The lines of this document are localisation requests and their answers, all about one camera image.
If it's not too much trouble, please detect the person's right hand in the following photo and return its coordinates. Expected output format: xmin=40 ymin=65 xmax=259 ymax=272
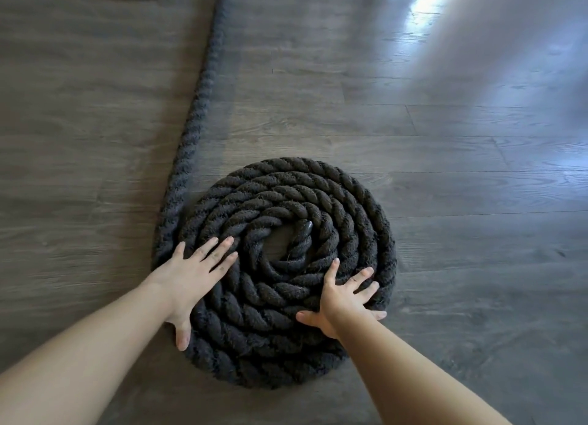
xmin=295 ymin=258 xmax=388 ymax=340

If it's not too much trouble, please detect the person's left hand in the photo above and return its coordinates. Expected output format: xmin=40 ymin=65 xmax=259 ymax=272
xmin=142 ymin=236 xmax=239 ymax=352

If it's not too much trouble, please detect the thick black twisted rope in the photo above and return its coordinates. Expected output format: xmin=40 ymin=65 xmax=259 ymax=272
xmin=153 ymin=0 xmax=398 ymax=390

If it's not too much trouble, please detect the person's left forearm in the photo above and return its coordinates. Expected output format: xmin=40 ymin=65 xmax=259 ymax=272
xmin=0 ymin=282 xmax=178 ymax=425

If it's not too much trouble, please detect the person's right forearm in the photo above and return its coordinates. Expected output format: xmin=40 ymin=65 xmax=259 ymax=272
xmin=335 ymin=317 xmax=513 ymax=425

